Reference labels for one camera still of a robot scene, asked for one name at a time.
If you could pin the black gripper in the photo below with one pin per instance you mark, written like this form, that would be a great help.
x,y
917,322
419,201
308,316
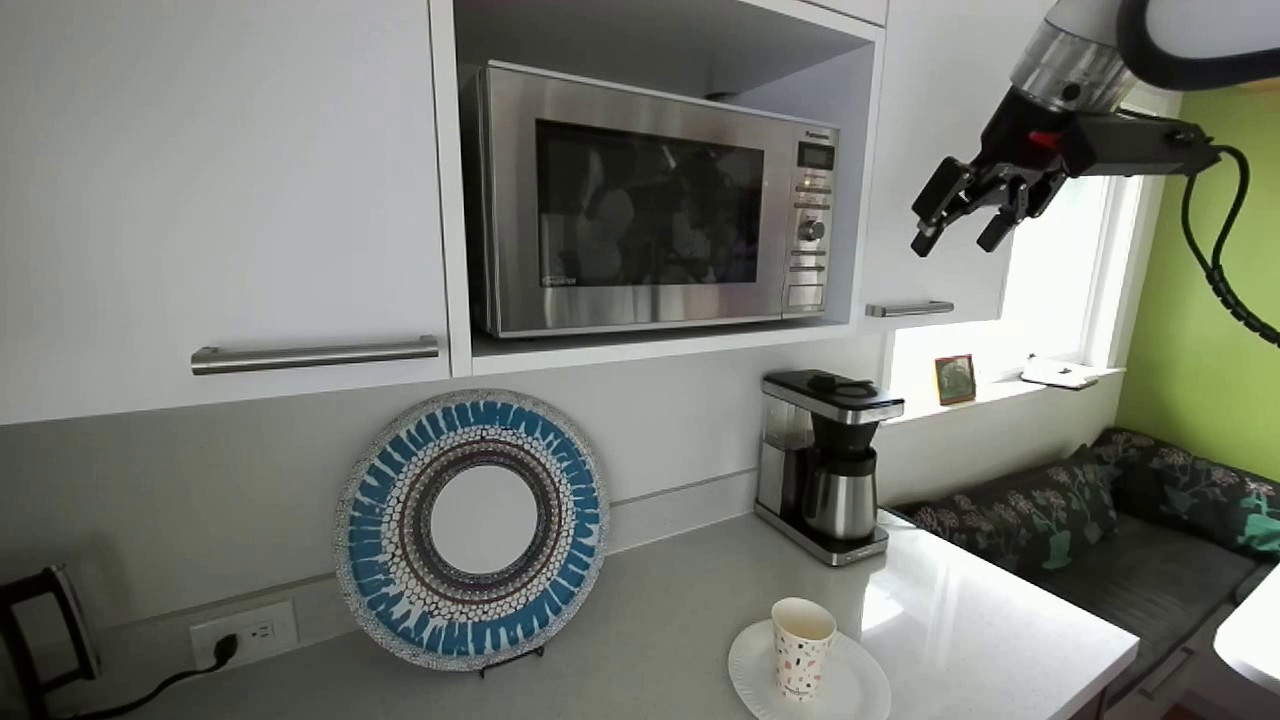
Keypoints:
x,y
1020,145

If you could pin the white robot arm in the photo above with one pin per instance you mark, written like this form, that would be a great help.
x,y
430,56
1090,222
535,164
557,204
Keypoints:
x,y
1200,24

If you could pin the silver microwave dial knob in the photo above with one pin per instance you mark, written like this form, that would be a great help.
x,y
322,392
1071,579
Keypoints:
x,y
808,231

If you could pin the microwave display window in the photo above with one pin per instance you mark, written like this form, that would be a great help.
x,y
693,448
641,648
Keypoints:
x,y
818,153

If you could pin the stainless steel microwave body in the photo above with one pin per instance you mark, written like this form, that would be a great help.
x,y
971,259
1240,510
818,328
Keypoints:
x,y
815,286

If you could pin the white item on sill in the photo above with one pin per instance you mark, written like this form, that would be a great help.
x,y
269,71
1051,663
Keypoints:
x,y
1066,374

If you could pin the dark floral cushion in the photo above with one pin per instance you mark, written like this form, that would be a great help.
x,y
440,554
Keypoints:
x,y
1024,514

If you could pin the black steel coffee maker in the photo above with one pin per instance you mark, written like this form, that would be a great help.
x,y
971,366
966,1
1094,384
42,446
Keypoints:
x,y
840,495

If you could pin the green floral cushion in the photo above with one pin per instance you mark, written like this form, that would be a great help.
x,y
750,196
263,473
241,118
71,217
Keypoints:
x,y
1192,484

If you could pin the dark bench seat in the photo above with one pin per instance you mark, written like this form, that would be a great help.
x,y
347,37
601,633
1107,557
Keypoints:
x,y
1162,587

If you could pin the white dotted cup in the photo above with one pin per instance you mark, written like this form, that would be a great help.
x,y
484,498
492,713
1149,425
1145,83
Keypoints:
x,y
801,653

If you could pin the white saucer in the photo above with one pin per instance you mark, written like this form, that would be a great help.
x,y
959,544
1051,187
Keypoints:
x,y
860,685

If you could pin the black plate stand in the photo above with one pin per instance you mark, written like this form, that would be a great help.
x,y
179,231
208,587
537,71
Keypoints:
x,y
513,663

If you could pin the blue patterned decorative plate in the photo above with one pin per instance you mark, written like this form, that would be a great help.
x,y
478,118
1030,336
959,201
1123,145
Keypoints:
x,y
384,532

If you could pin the white outlet with plug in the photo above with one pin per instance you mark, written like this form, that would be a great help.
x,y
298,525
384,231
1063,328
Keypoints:
x,y
267,624

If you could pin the black framed countertop object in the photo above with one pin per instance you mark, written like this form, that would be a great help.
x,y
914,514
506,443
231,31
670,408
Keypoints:
x,y
27,624

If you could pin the white window frame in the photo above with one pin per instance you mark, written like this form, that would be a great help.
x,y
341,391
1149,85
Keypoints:
x,y
1119,264

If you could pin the dark picture frame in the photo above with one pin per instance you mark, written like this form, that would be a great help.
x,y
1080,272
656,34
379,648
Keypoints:
x,y
952,381

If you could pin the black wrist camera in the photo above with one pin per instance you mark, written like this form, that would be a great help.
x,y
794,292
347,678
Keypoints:
x,y
1145,145

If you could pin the white wall cabinet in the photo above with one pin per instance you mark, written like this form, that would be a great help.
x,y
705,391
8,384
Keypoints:
x,y
214,201

